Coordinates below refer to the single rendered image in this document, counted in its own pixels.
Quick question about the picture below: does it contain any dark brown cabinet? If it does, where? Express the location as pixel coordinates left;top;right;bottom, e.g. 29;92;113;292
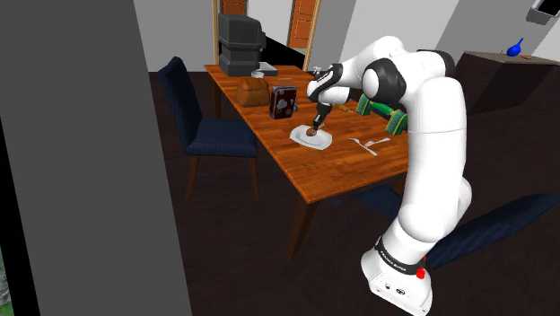
453;50;560;117

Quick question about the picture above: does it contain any white square plate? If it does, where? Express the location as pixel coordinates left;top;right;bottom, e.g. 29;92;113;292
289;124;334;152

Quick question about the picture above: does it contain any wooden dining table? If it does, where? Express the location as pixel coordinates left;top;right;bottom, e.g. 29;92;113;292
203;64;410;264

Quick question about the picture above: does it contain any green dumbbell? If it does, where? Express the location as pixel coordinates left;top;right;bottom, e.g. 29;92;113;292
354;93;409;137

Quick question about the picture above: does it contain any dark brown patterned box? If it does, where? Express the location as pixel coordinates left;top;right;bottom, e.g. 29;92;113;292
268;84;299;120

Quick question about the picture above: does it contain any brown bread loaf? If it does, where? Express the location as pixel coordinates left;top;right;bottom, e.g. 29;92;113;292
236;76;271;109

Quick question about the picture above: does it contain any dark grey coffee machine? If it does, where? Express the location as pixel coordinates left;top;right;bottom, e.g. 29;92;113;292
217;12;279;78

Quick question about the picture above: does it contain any blue vase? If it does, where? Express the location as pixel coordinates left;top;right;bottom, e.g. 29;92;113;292
505;37;525;58

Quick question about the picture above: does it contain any dark blue upholstered chair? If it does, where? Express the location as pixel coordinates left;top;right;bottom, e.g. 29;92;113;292
331;183;560;270
157;56;260;200

